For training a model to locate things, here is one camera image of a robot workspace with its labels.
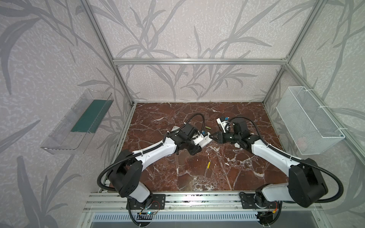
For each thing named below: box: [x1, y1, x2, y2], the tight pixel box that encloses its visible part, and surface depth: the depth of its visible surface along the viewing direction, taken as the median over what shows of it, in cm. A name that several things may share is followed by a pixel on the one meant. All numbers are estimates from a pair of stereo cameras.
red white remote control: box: [192, 130, 213, 149], surface depth 77 cm
